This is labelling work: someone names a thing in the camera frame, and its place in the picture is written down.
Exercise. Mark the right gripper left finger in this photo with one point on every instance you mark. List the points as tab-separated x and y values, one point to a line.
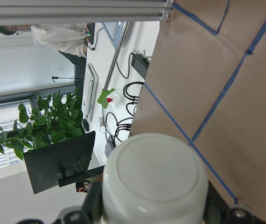
93	203

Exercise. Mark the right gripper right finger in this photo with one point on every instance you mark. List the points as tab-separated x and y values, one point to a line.
215	208

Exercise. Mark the white ikea cup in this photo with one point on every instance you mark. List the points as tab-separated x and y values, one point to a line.
154	179

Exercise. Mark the black monitor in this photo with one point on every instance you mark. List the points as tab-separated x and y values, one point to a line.
59	164

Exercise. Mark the green potted plant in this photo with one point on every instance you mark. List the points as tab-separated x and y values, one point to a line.
51	122

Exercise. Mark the reacher grabber tool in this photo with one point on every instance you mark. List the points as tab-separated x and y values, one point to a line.
105	91

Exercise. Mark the white keyboard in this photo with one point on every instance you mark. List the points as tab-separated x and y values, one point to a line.
89	91

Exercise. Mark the black power adapter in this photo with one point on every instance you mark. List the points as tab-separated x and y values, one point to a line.
140	64

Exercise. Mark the person in white shirt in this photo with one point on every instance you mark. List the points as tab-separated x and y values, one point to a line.
67	39

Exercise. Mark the teach pendant tablet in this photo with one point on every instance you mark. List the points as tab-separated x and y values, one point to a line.
113	31

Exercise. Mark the aluminium frame post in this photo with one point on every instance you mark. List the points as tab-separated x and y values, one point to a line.
18	12

